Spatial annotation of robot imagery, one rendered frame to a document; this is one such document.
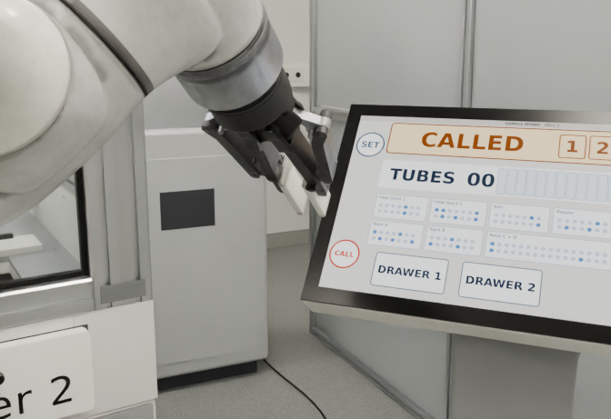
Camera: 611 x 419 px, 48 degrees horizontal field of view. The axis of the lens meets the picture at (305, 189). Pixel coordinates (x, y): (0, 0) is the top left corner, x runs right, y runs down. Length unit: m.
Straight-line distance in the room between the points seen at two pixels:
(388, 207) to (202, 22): 0.50
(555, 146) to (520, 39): 1.03
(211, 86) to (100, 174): 0.39
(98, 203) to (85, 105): 0.47
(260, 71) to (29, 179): 0.20
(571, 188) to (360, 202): 0.27
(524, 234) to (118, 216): 0.51
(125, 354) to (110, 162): 0.26
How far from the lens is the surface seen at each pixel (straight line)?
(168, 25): 0.46
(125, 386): 0.99
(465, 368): 0.98
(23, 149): 0.42
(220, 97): 0.55
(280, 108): 0.59
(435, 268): 0.87
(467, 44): 2.08
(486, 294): 0.85
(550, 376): 0.97
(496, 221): 0.89
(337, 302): 0.87
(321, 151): 0.64
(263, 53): 0.54
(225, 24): 0.49
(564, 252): 0.87
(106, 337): 0.95
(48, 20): 0.44
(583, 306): 0.84
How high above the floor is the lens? 1.28
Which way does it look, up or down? 12 degrees down
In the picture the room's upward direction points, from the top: straight up
